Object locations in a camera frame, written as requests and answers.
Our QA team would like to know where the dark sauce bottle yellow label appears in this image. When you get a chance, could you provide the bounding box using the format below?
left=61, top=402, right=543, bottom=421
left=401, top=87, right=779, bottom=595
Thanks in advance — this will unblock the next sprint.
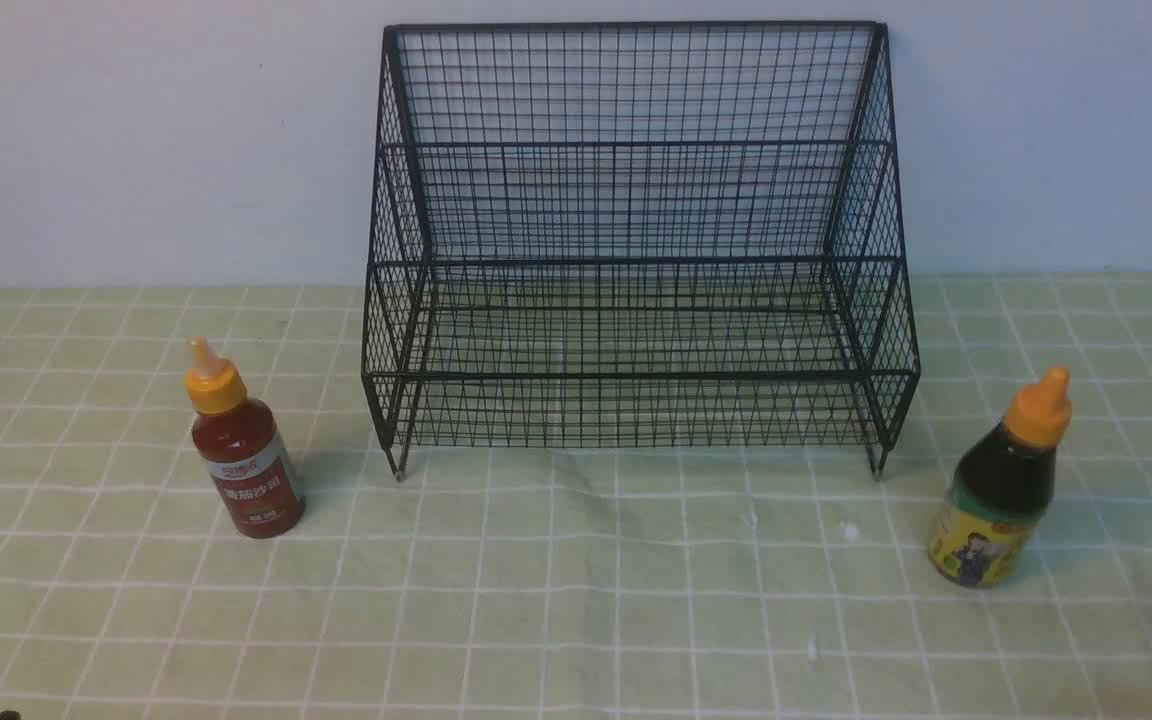
left=927, top=366, right=1073, bottom=588

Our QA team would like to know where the red sauce bottle yellow cap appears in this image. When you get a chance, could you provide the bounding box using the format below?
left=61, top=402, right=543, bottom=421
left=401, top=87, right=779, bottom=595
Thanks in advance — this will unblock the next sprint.
left=184, top=338, right=306, bottom=539

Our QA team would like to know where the green checkered tablecloth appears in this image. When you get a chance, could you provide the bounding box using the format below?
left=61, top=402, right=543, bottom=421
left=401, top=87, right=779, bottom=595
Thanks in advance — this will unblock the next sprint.
left=0, top=274, right=1152, bottom=719

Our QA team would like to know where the black wire mesh shelf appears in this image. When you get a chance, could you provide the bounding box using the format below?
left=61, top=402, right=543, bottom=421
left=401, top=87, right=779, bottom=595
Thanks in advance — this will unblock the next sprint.
left=361, top=20, right=922, bottom=477

